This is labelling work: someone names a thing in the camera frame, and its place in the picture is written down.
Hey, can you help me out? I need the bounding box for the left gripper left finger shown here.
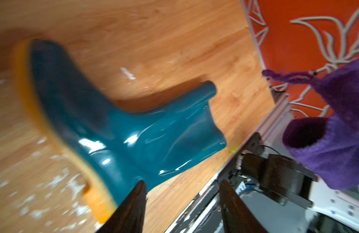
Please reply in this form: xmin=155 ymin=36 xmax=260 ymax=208
xmin=97 ymin=181 xmax=147 ymax=233

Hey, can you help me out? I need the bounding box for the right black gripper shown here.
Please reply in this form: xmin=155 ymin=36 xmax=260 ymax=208
xmin=236 ymin=153 xmax=318 ymax=209

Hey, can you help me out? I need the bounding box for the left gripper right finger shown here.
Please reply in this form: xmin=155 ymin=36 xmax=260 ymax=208
xmin=219 ymin=180 xmax=267 ymax=233

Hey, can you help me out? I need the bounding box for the purple cloth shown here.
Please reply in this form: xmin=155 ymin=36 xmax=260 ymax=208
xmin=262 ymin=58 xmax=359 ymax=190

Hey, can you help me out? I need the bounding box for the teal boot with yellow sole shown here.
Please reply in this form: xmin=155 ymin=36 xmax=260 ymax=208
xmin=13 ymin=39 xmax=227 ymax=223

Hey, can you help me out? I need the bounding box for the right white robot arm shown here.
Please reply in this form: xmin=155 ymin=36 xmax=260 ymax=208
xmin=236 ymin=153 xmax=359 ymax=232

